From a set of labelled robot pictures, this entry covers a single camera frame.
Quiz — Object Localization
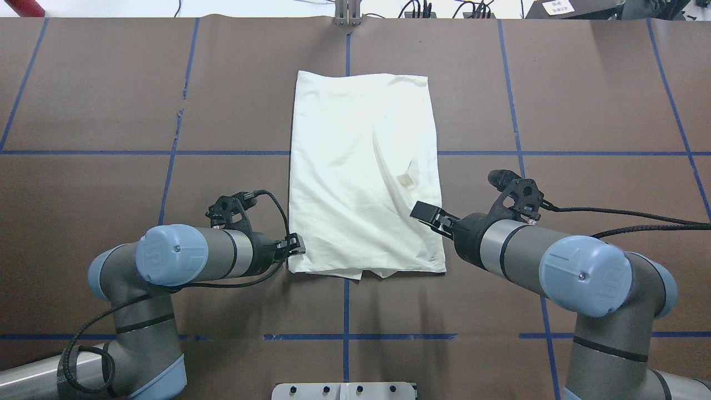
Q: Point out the black braided cable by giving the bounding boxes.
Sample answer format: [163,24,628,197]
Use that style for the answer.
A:
[542,203,711,239]
[59,190,292,394]

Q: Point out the red cylindrical bottle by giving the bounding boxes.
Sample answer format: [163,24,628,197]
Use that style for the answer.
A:
[4,0,46,18]

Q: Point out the aluminium frame post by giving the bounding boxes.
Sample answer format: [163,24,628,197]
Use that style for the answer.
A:
[333,0,362,26]

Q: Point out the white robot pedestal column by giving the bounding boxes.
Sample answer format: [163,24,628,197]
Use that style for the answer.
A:
[271,381,419,399]

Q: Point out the right black braided cable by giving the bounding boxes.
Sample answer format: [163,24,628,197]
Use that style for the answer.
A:
[542,203,711,239]

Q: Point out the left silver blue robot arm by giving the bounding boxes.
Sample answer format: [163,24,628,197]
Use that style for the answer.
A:
[2,224,306,399]

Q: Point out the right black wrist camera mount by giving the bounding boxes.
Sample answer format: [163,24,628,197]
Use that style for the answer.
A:
[487,169,558,224]

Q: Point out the cream cat print shirt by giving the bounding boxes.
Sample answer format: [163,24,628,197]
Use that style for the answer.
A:
[288,71,447,279]

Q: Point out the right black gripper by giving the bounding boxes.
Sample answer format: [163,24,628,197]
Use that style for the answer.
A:
[410,202,498,270]

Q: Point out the left black braided cable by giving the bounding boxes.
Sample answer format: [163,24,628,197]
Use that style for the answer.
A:
[59,190,292,394]

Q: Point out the orange black connector box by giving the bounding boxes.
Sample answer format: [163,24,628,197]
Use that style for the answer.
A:
[452,1,495,19]
[398,1,436,19]

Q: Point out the black box with white label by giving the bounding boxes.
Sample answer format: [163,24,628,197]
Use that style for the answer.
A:
[524,1,625,20]

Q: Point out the near orange black connector box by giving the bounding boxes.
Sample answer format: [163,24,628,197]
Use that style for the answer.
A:
[452,1,495,19]

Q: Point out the far orange black connector box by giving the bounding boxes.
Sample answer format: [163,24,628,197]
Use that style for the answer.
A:
[398,1,436,19]

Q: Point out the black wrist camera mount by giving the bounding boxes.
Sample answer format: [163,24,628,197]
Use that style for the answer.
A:
[205,192,257,233]
[487,169,558,224]

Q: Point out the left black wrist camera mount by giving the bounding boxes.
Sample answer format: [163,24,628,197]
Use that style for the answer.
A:
[205,192,257,233]

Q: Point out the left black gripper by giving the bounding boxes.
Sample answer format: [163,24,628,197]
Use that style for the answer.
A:
[244,231,306,277]

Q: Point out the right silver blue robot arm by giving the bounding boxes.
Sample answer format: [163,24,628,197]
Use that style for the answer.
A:
[410,202,709,399]

